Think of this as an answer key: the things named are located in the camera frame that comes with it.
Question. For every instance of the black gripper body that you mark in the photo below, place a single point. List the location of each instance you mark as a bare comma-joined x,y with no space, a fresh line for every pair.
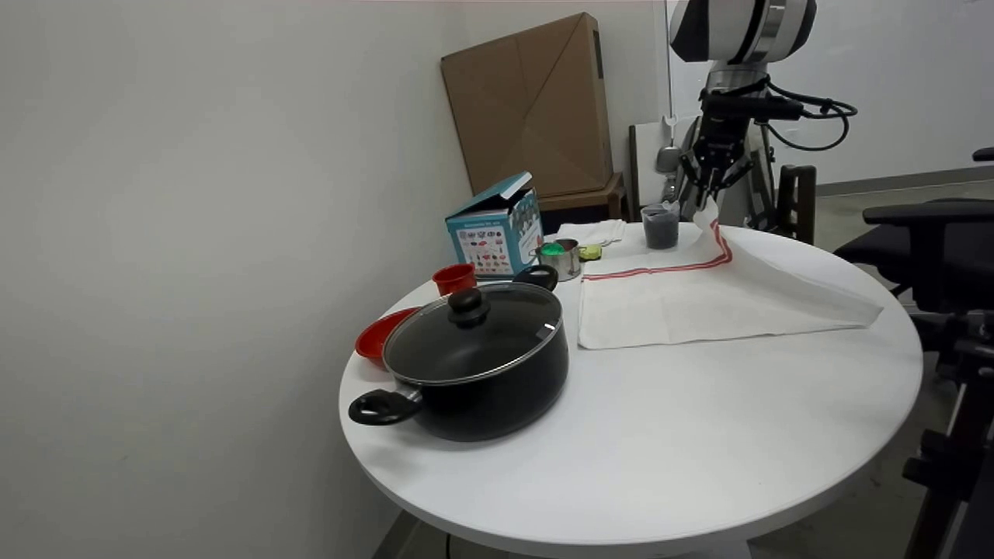
725,144

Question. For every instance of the white cloth with red stripes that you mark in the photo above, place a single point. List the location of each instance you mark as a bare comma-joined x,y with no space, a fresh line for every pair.
670,313

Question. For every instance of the white folded napkin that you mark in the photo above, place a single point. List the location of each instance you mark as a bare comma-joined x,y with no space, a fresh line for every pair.
595,232

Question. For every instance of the yellow green sponge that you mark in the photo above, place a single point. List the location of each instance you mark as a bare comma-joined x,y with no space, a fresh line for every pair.
591,250

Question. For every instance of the large brown cardboard box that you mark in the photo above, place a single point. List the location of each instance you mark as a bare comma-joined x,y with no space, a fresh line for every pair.
528,102

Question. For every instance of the blue printed cardboard box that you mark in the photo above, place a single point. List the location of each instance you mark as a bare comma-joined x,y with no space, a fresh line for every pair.
499,237

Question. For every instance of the glass pot lid black knob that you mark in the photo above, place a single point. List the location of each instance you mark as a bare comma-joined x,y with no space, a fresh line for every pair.
468,343

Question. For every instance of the black cooking pot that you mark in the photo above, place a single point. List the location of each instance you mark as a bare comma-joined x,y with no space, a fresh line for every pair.
499,397

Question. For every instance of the red plate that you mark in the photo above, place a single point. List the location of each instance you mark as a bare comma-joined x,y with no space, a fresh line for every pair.
372,336

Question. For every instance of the black upright post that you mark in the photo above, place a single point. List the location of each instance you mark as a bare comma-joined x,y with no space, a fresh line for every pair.
795,204

